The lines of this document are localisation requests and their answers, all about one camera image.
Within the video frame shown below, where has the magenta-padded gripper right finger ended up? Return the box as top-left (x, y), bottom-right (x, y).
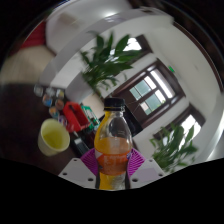
top-left (126, 148), bottom-right (167, 190)

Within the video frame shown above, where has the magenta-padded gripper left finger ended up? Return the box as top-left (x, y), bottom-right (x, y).
top-left (58, 147), bottom-right (101, 190)

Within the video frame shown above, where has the orange drink bottle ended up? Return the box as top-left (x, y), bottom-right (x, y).
top-left (93, 97), bottom-right (134, 192)

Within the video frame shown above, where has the small black device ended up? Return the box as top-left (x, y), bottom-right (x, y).
top-left (73, 136), bottom-right (90, 156)

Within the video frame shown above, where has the potted plant, white pot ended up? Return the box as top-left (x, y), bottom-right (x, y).
top-left (149, 123), bottom-right (200, 174)
top-left (64, 31), bottom-right (143, 104)

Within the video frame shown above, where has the yellow cup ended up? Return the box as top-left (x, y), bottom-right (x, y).
top-left (37, 118), bottom-right (72, 158)

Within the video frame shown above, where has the red box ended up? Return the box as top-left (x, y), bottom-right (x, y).
top-left (62, 100), bottom-right (92, 134)

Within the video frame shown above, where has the green patterned box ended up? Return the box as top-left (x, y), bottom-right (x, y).
top-left (81, 104), bottom-right (101, 132)

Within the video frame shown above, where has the dark-framed window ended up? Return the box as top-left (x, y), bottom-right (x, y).
top-left (123, 34), bottom-right (153, 54)
top-left (153, 104), bottom-right (206, 148)

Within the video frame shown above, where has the dark wooden double door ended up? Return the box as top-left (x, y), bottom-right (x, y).
top-left (114, 59), bottom-right (186, 129)

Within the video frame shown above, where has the red carpeted staircase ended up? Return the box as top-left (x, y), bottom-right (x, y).
top-left (21, 21), bottom-right (48, 49)

